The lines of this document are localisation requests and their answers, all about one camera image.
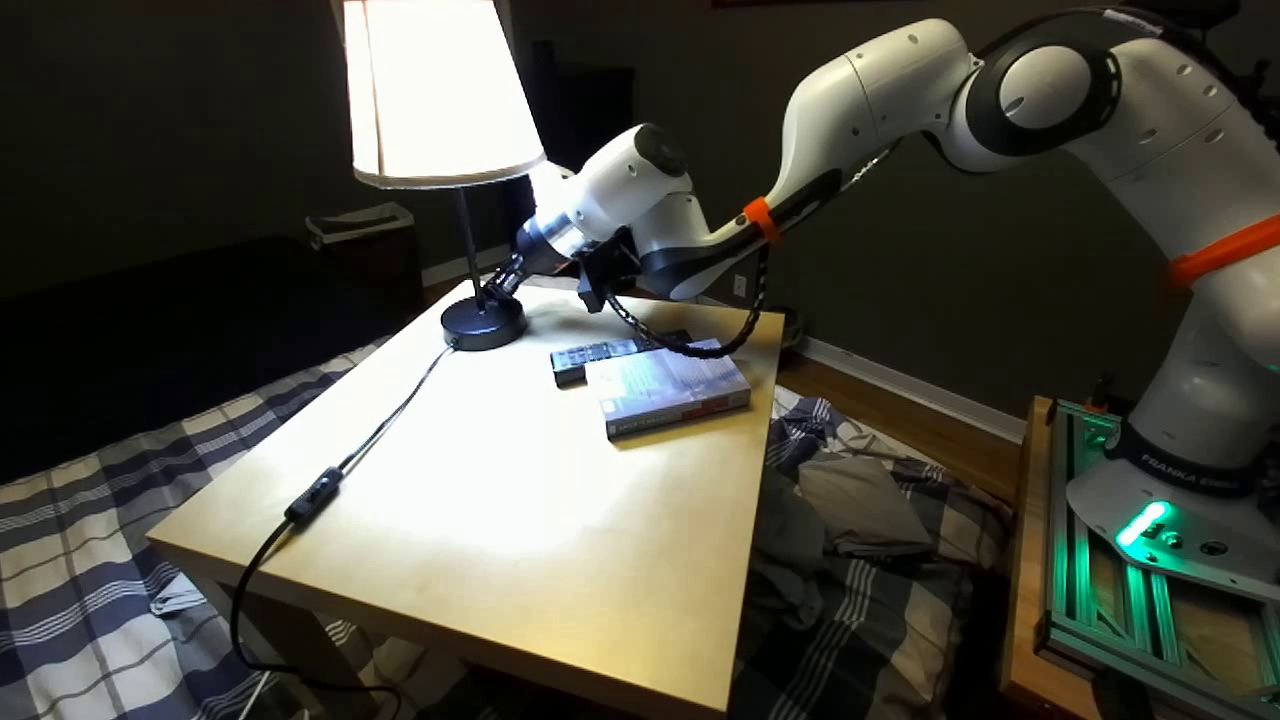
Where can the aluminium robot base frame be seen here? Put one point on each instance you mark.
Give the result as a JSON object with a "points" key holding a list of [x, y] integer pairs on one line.
{"points": [[1146, 603]]}

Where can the wooden robot platform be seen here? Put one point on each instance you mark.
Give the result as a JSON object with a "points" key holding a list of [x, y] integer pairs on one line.
{"points": [[1030, 560]]}

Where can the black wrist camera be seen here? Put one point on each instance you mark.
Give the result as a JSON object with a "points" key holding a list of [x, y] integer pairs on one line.
{"points": [[601, 265]]}

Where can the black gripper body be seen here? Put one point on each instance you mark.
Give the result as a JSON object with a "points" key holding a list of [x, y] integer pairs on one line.
{"points": [[519, 265]]}

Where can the blue plaid duvet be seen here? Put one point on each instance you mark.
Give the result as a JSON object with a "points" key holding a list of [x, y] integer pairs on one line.
{"points": [[83, 586]]}

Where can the table lamp with white shade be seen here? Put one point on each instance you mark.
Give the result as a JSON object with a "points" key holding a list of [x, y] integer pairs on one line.
{"points": [[434, 95]]}

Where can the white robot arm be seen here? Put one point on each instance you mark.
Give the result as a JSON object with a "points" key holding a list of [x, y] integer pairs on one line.
{"points": [[1203, 161]]}

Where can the white baseboard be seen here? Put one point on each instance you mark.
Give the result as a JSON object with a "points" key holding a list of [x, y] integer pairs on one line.
{"points": [[920, 391]]}

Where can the grey hardcover book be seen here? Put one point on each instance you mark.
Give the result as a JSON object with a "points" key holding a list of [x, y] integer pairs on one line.
{"points": [[667, 395]]}

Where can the dark remote control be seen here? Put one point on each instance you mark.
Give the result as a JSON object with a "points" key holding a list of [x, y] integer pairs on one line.
{"points": [[587, 358]]}

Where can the light wooden side table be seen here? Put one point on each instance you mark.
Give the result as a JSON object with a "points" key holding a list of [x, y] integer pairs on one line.
{"points": [[507, 533]]}

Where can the wooden bedside crate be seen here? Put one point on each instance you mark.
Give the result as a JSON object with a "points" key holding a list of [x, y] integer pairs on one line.
{"points": [[364, 262]]}

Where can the grey crumpled cloth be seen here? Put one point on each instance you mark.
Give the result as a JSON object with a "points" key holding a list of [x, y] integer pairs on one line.
{"points": [[847, 504]]}

